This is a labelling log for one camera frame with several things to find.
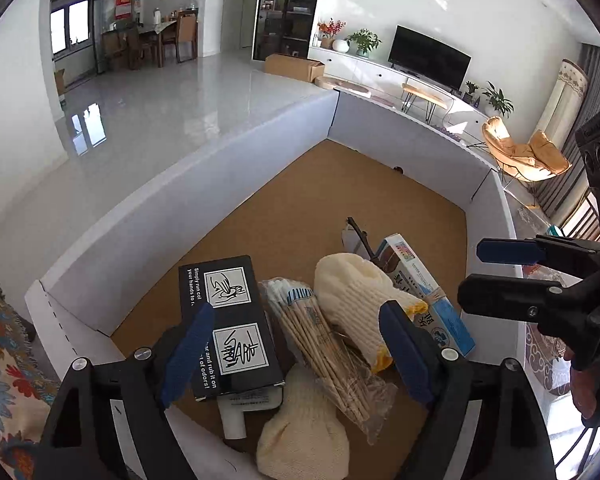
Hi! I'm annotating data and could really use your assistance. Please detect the white lotion tube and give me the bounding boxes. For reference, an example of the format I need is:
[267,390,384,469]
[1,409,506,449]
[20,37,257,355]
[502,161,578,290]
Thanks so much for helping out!
[216,386,283,440]

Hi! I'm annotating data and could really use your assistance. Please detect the black box white labels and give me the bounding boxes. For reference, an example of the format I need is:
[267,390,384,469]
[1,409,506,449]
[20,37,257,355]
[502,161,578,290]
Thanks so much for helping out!
[178,255,284,401]

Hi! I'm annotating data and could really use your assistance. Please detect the cotton swab pack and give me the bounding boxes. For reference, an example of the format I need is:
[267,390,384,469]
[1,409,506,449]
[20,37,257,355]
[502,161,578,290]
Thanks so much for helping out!
[259,278,398,445]

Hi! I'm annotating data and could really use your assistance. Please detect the blue white medicine box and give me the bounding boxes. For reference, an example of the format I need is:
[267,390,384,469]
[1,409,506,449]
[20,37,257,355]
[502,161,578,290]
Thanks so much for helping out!
[377,234,476,356]

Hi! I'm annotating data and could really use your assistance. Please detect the cream knitted glove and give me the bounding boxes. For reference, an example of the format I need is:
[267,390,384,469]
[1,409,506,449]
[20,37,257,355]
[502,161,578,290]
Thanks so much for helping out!
[256,364,350,479]
[314,252,428,374]

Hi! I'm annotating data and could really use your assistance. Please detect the clear safety glasses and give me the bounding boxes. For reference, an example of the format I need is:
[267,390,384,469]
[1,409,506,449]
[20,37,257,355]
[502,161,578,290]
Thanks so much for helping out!
[341,217,381,268]

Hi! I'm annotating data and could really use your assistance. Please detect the person's right hand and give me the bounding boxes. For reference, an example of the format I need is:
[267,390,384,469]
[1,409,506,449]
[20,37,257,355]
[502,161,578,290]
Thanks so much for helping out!
[570,365,600,419]

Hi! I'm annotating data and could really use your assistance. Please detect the orange lounge chair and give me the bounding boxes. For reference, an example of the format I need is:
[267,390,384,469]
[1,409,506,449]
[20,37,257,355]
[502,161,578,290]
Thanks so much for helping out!
[481,116,571,183]

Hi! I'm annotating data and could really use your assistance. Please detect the floral patterned cloth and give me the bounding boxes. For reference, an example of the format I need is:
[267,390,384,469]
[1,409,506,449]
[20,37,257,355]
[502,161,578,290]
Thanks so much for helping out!
[0,286,59,479]

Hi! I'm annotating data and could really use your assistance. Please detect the leafy plant right of television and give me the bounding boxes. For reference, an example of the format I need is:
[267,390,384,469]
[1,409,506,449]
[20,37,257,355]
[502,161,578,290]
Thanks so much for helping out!
[482,81,515,118]

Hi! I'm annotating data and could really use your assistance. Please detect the small plant by television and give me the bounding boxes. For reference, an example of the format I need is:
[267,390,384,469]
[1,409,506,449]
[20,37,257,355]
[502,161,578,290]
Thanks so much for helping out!
[463,80,479,106]

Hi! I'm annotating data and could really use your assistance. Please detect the wooden bench table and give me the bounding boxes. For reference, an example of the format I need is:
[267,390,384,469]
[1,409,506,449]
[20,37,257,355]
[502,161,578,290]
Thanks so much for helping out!
[401,82,450,125]

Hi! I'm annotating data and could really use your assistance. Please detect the white cardboard storage box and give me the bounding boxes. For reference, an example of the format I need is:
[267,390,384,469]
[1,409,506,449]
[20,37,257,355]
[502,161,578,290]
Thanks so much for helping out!
[23,88,528,480]

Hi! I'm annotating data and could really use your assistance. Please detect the black flat television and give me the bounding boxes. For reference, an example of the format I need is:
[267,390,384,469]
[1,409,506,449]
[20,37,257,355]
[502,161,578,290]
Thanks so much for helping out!
[388,25,471,90]

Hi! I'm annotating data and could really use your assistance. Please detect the white tv cabinet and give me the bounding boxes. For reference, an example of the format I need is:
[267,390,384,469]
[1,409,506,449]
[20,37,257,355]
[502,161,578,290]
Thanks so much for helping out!
[309,47,488,140]

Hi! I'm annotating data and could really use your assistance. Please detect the green potted plant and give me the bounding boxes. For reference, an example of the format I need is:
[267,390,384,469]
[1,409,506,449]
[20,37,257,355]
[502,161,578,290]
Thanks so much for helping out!
[347,28,381,58]

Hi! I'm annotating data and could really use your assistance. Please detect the brown cardboard box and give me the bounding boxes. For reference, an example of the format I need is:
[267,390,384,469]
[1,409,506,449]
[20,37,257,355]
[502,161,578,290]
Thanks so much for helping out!
[264,53,325,84]

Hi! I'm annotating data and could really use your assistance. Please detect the red flower vase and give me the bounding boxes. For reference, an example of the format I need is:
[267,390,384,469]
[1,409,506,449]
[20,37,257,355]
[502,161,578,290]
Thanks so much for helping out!
[317,18,346,49]

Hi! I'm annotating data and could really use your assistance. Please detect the dark glass display cabinet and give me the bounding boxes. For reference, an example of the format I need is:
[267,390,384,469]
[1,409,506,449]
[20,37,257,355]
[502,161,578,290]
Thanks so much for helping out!
[252,0,317,61]

